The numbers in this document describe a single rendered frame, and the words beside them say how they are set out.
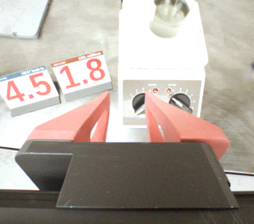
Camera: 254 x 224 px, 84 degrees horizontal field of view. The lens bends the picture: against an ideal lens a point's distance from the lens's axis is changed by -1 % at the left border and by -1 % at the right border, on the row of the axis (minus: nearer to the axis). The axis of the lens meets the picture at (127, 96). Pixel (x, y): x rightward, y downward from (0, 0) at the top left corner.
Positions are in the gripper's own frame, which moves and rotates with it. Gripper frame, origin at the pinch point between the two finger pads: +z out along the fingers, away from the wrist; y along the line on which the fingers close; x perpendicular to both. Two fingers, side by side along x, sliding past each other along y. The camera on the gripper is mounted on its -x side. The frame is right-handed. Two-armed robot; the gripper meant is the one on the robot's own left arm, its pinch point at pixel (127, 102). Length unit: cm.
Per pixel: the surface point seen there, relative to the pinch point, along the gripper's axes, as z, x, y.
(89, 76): 13.6, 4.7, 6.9
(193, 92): 8.1, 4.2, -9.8
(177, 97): 7.4, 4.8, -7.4
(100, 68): 14.3, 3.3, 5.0
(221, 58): 18.9, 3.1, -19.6
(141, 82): 8.4, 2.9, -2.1
